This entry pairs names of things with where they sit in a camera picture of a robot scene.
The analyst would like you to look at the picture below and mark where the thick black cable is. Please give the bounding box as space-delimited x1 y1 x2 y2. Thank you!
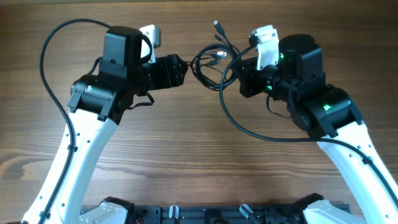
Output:
189 20 242 91

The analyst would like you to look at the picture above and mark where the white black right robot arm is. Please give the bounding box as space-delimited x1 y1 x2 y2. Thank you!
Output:
235 32 397 223

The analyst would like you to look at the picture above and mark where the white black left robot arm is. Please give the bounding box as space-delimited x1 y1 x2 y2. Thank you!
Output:
22 25 187 223

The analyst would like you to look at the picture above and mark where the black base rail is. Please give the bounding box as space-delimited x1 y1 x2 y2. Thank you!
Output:
128 204 304 224

